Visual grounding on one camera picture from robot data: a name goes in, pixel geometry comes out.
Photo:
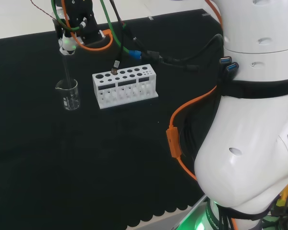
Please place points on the white test tube rack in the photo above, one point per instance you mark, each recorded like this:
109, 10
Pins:
124, 88

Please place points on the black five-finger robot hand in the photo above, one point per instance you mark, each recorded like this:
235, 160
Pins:
84, 21

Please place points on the black bench cloth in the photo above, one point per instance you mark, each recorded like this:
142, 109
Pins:
86, 155

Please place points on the clear glass beaker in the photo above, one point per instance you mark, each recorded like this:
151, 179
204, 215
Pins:
70, 98

